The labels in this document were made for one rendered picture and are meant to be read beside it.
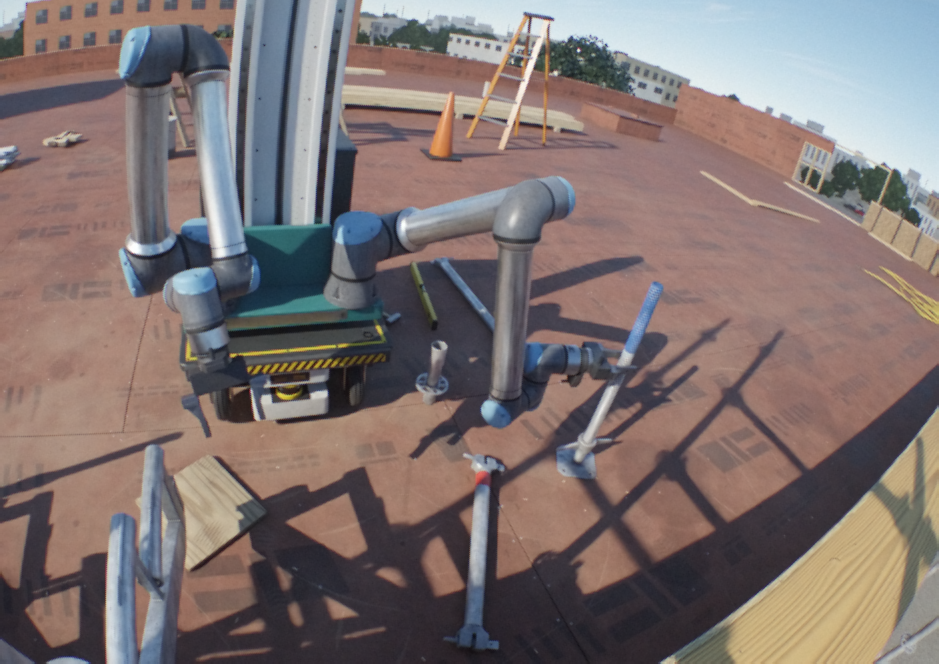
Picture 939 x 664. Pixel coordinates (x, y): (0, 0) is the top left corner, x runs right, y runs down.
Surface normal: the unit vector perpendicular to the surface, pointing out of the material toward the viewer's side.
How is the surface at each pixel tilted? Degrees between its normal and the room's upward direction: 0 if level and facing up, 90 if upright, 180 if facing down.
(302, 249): 90
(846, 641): 0
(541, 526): 0
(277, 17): 90
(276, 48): 90
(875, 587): 0
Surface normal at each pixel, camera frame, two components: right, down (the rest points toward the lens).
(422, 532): 0.18, -0.83
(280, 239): 0.40, 0.55
